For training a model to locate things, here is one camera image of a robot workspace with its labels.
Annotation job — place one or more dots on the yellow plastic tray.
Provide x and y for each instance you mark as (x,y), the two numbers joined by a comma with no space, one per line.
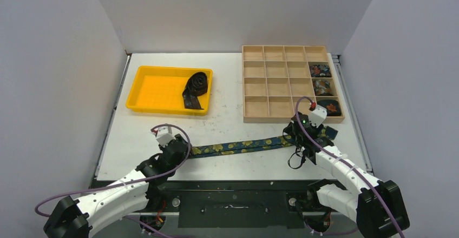
(159,90)

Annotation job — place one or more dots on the rolled tie top slot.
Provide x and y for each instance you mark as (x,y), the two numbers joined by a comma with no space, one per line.
(320,70)

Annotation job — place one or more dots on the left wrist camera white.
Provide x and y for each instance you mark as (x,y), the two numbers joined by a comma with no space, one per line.
(163,135)

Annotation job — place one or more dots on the black patterned tie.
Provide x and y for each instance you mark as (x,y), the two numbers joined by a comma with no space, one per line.
(196,86)

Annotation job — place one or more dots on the blue yellow floral tie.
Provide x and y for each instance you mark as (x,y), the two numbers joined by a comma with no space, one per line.
(285,140)

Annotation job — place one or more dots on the rolled tie middle slot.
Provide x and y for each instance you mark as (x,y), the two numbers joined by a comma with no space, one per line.
(322,88)

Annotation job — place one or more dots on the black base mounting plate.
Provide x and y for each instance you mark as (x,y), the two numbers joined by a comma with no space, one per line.
(232,204)

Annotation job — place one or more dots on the rolled tie slot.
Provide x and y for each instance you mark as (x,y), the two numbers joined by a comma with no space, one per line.
(332,107)
(322,88)
(320,70)

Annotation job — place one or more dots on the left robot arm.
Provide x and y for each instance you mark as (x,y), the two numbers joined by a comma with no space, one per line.
(89,214)

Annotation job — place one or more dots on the wooden compartment box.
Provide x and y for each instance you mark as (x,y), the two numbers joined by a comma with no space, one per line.
(275,77)

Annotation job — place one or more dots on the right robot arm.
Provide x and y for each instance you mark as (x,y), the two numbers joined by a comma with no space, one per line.
(376,206)

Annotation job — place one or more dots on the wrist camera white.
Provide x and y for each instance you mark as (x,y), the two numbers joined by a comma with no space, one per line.
(317,116)
(163,135)

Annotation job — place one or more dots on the rolled tie bottom slot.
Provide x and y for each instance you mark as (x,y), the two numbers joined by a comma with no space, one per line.
(332,107)

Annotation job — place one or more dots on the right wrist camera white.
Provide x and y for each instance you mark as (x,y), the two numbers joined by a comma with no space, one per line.
(317,116)

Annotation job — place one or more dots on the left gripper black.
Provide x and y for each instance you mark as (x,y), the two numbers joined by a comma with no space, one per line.
(178,137)

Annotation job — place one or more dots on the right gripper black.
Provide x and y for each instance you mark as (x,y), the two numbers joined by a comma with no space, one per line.
(294,136)

